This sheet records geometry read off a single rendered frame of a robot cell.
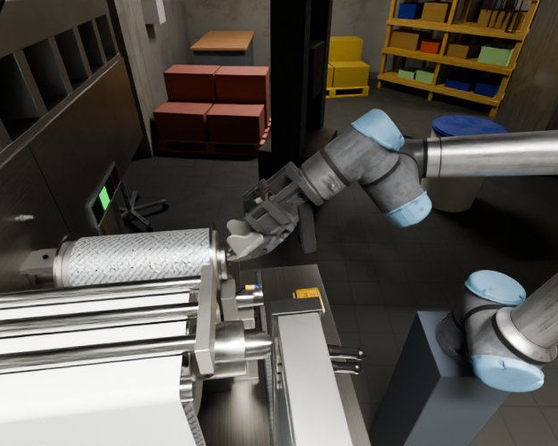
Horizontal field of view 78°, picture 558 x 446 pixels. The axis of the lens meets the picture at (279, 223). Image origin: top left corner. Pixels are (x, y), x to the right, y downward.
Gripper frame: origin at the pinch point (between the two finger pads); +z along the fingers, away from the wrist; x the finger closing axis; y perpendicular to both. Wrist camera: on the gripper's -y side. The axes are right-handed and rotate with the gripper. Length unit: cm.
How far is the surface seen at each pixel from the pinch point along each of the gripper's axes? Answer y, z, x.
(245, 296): -6.8, 4.2, 3.5
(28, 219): 29.1, 23.7, -6.6
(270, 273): -33.8, 16.7, -30.1
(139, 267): 12.5, 10.9, 3.9
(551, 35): -199, -221, -277
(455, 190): -193, -66, -172
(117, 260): 15.6, 13.0, 2.7
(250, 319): -11.0, 7.1, 5.0
